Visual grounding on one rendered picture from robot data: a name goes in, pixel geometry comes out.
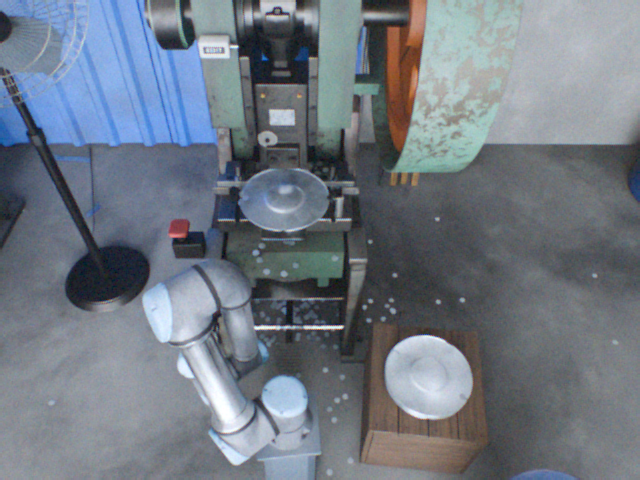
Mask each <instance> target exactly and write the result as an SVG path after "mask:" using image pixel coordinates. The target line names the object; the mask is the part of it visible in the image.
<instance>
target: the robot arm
mask: <svg viewBox="0 0 640 480"><path fill-rule="evenodd" d="M251 299H252V286H251V282H250V280H249V278H248V275H246V274H245V273H244V272H243V270H242V269H240V268H239V267H238V266H236V265H235V264H233V262H230V261H227V260H224V259H218V258H211V259H205V260H202V261H199V262H197V264H195V265H194V266H192V267H190V268H188V269H186V270H185V271H182V272H180V273H178V274H176V275H174V276H172V277H171V278H169V280H166V281H164V282H162V283H158V284H157V285H156V286H155V287H154V288H152V289H150V290H147V291H146V292H145V293H144V296H143V307H144V310H145V314H146V317H147V319H149V322H150V324H151V326H152V329H153V331H154V333H155V335H156V337H157V338H158V340H159V341H161V342H165V341H167V342H168V344H169V345H170V346H172V347H176V348H178V349H179V351H181V353H179V355H178V361H177V369H178V371H180V372H181V373H182V374H184V376H185V377H187V378H191V380H192V382H193V384H194V386H196V387H197V389H198V392H199V395H200V396H201V397H202V399H203V401H204V402H205V404H207V405H208V406H209V409H211V411H212V412H213V416H212V420H211V421H212V425H213V427H212V428H211V430H210V431H209V433H210V435H211V436H212V438H213V439H214V441H215V442H216V443H217V446H218V447H219V448H220V449H221V451H222V452H224V453H225V455H226V456H227V457H228V458H229V460H230V461H231V463H232V464H234V465H240V464H242V463H243V462H245V460H246V459H249V458H250V457H251V455H253V454H254V453H255V452H258V451H259V450H260V449H262V448H263V447H264V446H265V445H267V444H268V443H269V444H270V445H271V446H272V447H275V448H277V449H280V450H293V449H296V448H298V447H300V446H302V445H303V444H304V443H306V442H307V441H308V438H309V437H310V435H311V433H312V428H313V418H312V414H311V411H310V410H309V408H308V407H307V405H308V395H307V392H306V389H304V387H303V384H302V383H301V382H300V381H299V380H298V379H296V378H294V377H292V376H285V375H282V376H277V377H274V378H272V379H270V380H269V381H268V382H267V383H266V385H265V388H264V389H263V393H262V394H260V395H258V396H256V397H255V398H254V399H252V400H251V399H250V398H248V397H245V396H244V395H242V393H241V391H240V388H239V385H238V383H237V381H239V380H240V379H241V378H243V377H245V376H247V375H248V374H250V373H251V372H253V370H254V369H256V368H258V367H261V366H262V365H263V364H264V363H265V362H267V361H268V359H269V353H268V351H267V349H266V347H265V345H264V344H263V343H262V342H260V341H259V340H257V337H256V332H255V327H254V320H253V315H252V310H251V303H250V301H251ZM220 317H223V321H224V325H225V329H226V333H227V336H228V341H229V345H231V349H232V352H233V353H232V354H231V355H228V357H226V358H225V357H224V354H223V352H222V350H221V348H220V345H219V343H218V339H219V336H220V323H219V322H218V320H219V318H220ZM218 333H219V335H218Z"/></svg>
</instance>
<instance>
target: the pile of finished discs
mask: <svg viewBox="0 0 640 480"><path fill-rule="evenodd" d="M384 376H385V383H386V386H387V390H388V392H389V394H390V396H391V397H392V399H393V400H394V401H395V402H396V403H397V404H399V405H400V407H401V408H402V409H403V410H405V411H406V412H408V413H409V414H411V415H413V416H417V417H420V418H424V419H427V418H429V419H442V418H446V417H450V416H452V415H454V414H455V413H457V412H458V411H459V409H460V408H461V407H462V406H463V405H464V404H465V403H466V402H467V399H468V398H469V397H470V394H471V390H472V384H473V380H472V372H471V369H470V366H469V364H468V362H467V361H466V358H465V357H464V355H463V354H462V353H460V352H459V351H458V350H457V349H456V348H455V347H454V346H451V345H449V344H448V343H446V340H442V339H440V338H437V337H433V336H425V335H420V336H413V337H409V338H406V340H404V341H402V342H400V343H399V344H398V345H397V346H394V347H393V349H392V350H391V351H390V353H389V354H388V357H387V360H386V364H385V375H384Z"/></svg>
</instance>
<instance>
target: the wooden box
mask: <svg viewBox="0 0 640 480"><path fill-rule="evenodd" d="M476 334H477V332H466V331H455V330H445V329H434V328H425V329H424V328H423V327H413V326H401V325H400V326H399V325H390V324H379V322H373V326H372V330H371V335H370V341H369V346H368V351H367V358H365V363H364V374H363V396H362V418H361V439H360V462H359V463H360V464H364V462H365V465H374V466H383V467H393V468H401V469H411V470H421V471H430V472H439V473H448V474H463V473H464V472H465V471H466V470H467V468H468V466H469V465H471V464H472V463H473V461H474V460H475V459H476V458H477V457H478V455H479V454H480V453H481V452H482V451H483V448H484V447H485V446H487V445H488V444H489V437H488V427H487V418H486V408H485V400H484V390H483V381H482V372H481V363H480V353H479V345H478V335H476ZM420 335H425V336H433V337H437V338H440V339H442V340H446V343H448V344H449V345H451V346H454V347H455V348H456V349H457V350H458V351H459V352H460V353H462V354H463V355H464V357H465V358H466V361H467V362H468V364H469V366H470V369H471V372H472V380H473V384H472V390H471V394H470V397H469V398H468V399H467V402H466V403H465V404H464V405H463V406H462V407H461V408H460V409H459V411H458V412H457V413H455V414H454V415H452V416H450V417H446V418H442V419H429V418H427V419H424V418H420V417H417V416H413V415H411V414H409V413H408V412H406V411H405V410H403V409H402V408H401V407H400V405H399V404H397V403H396V402H395V401H394V400H393V399H392V397H391V396H390V394H389V392H388V390H387V386H386V383H385V376H384V375H385V364H386V360H387V357H388V354H389V353H390V351H391V350H392V349H393V347H394V346H397V345H398V344H399V343H400V342H402V341H404V340H406V338H409V337H413V336H420ZM427 423H428V424H427Z"/></svg>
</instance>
